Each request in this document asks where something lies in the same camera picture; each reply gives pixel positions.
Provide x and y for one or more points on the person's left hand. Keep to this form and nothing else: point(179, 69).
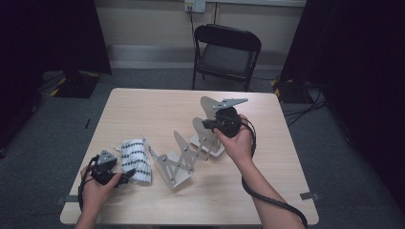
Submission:
point(95, 194)

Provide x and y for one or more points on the black stand base yellow tape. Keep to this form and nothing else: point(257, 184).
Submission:
point(286, 92)
point(76, 84)

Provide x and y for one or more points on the black folding chair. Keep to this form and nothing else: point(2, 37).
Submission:
point(226, 57)

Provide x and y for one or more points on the black curtain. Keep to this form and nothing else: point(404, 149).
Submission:
point(356, 63)
point(47, 38)

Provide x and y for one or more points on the small black stick on floor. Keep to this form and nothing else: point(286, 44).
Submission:
point(87, 123)

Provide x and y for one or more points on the white wall socket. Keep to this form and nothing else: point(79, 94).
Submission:
point(195, 5)

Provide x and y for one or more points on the person's right hand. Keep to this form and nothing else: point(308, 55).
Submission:
point(238, 146)

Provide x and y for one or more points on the grey tape strip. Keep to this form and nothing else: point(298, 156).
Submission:
point(63, 200)
point(309, 196)

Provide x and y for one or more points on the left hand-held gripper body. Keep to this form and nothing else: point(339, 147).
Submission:
point(103, 168)

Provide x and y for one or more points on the white expandable file rack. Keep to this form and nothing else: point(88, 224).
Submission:
point(178, 159)

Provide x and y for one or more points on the white cloth with black pattern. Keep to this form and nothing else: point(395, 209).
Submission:
point(135, 159)

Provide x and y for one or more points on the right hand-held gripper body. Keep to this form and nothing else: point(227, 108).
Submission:
point(229, 122)

